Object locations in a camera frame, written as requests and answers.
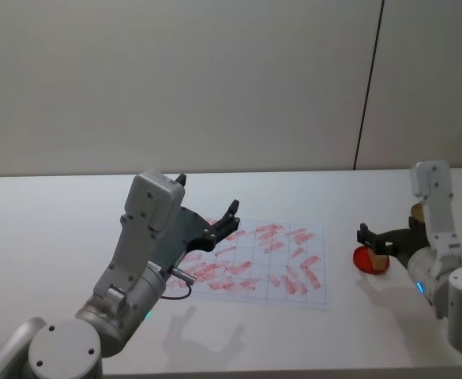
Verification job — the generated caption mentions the thin dark gripper cable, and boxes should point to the thin dark gripper cable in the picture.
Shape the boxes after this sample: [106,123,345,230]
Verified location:
[162,266,195,299]

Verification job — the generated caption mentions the white grid sheet, red marks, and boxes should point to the white grid sheet, red marks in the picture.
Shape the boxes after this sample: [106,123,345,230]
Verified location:
[166,216,332,313]

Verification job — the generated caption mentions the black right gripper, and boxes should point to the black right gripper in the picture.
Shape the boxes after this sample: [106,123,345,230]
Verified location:
[355,216,430,262]

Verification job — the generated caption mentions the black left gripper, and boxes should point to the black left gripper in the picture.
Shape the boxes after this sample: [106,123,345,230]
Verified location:
[148,173,242,273]

